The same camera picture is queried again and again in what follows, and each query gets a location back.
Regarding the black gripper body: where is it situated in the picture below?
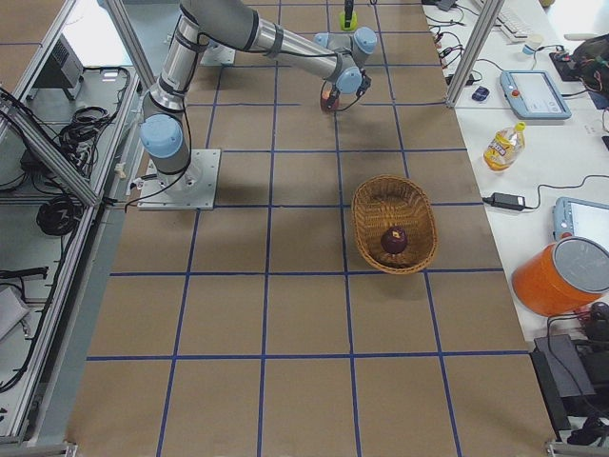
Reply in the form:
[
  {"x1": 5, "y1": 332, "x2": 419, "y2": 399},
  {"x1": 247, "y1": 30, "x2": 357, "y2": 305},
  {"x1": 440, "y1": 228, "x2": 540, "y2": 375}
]
[{"x1": 332, "y1": 78, "x2": 355, "y2": 95}]

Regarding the red yellow apple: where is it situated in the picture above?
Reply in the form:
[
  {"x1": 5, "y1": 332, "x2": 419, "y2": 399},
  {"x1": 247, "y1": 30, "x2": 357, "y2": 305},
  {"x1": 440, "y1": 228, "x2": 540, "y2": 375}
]
[{"x1": 320, "y1": 89, "x2": 340, "y2": 112}]

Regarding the dark purple apple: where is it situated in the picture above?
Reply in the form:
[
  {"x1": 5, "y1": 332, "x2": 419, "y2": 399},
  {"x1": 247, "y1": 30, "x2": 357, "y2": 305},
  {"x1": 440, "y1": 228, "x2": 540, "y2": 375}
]
[{"x1": 381, "y1": 226, "x2": 408, "y2": 255}]

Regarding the green apple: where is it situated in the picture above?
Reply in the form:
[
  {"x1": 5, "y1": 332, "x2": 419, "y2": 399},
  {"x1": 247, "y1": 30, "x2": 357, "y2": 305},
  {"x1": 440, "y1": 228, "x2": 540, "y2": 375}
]
[{"x1": 339, "y1": 11, "x2": 358, "y2": 31}]

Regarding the woven wicker basket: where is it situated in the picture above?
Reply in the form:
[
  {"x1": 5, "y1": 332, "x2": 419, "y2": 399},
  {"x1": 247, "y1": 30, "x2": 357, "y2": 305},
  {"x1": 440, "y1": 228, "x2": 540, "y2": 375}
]
[{"x1": 351, "y1": 174, "x2": 438, "y2": 274}]

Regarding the dark blue pouch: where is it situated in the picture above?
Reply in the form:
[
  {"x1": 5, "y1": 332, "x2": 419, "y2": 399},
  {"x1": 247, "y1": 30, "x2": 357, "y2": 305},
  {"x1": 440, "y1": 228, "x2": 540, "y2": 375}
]
[{"x1": 471, "y1": 87, "x2": 490, "y2": 102}]

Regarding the yellow oil bottle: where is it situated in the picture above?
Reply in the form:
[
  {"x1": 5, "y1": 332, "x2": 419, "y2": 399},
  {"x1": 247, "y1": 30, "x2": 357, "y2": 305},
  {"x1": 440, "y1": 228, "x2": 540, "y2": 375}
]
[{"x1": 483, "y1": 121, "x2": 526, "y2": 171}]

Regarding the white keyboard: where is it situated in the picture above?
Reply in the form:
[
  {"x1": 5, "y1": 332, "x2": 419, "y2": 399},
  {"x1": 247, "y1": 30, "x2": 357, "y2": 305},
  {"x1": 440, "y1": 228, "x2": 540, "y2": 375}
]
[{"x1": 496, "y1": 9, "x2": 533, "y2": 42}]

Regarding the black power adapter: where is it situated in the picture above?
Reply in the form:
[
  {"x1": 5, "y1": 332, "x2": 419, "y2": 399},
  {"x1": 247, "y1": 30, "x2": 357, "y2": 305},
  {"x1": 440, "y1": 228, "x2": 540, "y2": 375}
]
[{"x1": 482, "y1": 192, "x2": 530, "y2": 211}]

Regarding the far blue teach pendant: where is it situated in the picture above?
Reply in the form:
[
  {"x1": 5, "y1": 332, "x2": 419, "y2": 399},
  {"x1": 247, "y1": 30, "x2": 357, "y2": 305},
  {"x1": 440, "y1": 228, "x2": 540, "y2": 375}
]
[{"x1": 500, "y1": 70, "x2": 572, "y2": 121}]

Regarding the blue teach pendant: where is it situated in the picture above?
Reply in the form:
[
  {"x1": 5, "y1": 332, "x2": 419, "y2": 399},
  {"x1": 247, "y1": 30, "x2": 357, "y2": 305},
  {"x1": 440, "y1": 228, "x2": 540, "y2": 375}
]
[
  {"x1": 500, "y1": 70, "x2": 572, "y2": 121},
  {"x1": 553, "y1": 196, "x2": 609, "y2": 249}
]

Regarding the grey metal box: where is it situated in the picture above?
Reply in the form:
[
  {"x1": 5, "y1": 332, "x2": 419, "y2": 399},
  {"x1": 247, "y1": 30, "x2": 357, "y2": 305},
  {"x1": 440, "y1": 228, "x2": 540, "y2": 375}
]
[{"x1": 32, "y1": 34, "x2": 84, "y2": 101}]

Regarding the near blue teach pendant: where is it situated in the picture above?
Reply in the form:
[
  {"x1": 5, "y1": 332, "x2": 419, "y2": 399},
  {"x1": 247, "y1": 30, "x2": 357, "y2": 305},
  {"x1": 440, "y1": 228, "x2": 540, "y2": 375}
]
[{"x1": 553, "y1": 196, "x2": 609, "y2": 249}]

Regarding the orange bucket grey lid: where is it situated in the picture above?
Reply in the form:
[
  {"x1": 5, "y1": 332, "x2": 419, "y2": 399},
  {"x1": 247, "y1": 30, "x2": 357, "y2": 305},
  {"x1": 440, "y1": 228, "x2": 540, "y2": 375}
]
[{"x1": 511, "y1": 236, "x2": 608, "y2": 317}]

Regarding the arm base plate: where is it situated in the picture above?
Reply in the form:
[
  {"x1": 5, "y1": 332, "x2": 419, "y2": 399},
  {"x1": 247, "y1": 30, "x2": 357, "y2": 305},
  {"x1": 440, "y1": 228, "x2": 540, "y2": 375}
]
[{"x1": 136, "y1": 149, "x2": 221, "y2": 210}]

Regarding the aluminium frame post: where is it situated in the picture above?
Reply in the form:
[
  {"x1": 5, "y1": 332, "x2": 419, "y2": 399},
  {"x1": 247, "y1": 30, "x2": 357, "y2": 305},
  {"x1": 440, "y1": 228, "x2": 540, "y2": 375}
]
[{"x1": 445, "y1": 0, "x2": 504, "y2": 108}]

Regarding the black cable bundle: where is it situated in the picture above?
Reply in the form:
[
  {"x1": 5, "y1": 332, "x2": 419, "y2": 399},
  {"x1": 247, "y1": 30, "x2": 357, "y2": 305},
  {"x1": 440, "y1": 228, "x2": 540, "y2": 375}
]
[{"x1": 36, "y1": 194, "x2": 80, "y2": 238}]

